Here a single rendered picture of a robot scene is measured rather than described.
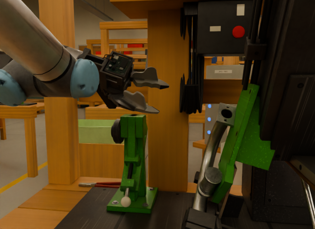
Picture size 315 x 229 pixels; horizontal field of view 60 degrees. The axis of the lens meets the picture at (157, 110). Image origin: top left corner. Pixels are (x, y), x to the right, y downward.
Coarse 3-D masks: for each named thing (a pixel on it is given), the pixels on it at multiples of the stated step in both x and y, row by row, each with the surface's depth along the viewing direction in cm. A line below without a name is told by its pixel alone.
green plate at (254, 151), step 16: (240, 96) 63; (256, 96) 53; (240, 112) 58; (256, 112) 54; (240, 128) 54; (256, 128) 55; (240, 144) 54; (256, 144) 55; (224, 160) 60; (240, 160) 56; (256, 160) 55
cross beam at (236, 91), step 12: (132, 84) 103; (204, 84) 99; (216, 84) 99; (228, 84) 98; (240, 84) 97; (96, 96) 106; (144, 96) 103; (204, 96) 100; (216, 96) 99; (228, 96) 99
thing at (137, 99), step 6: (126, 90) 62; (126, 96) 63; (132, 96) 62; (138, 96) 60; (132, 102) 63; (138, 102) 62; (144, 102) 61; (138, 108) 62; (144, 108) 62; (150, 108) 63
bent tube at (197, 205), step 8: (224, 104) 64; (224, 112) 65; (232, 112) 63; (216, 120) 62; (224, 120) 62; (232, 120) 62; (216, 128) 66; (224, 128) 65; (216, 136) 68; (208, 144) 71; (216, 144) 70; (208, 152) 70; (216, 152) 71; (208, 160) 70; (200, 176) 67; (200, 200) 63; (200, 208) 62
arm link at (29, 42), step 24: (0, 0) 36; (0, 24) 37; (24, 24) 40; (0, 48) 41; (24, 48) 41; (48, 48) 44; (48, 72) 47; (72, 72) 50; (96, 72) 54; (48, 96) 56; (72, 96) 53
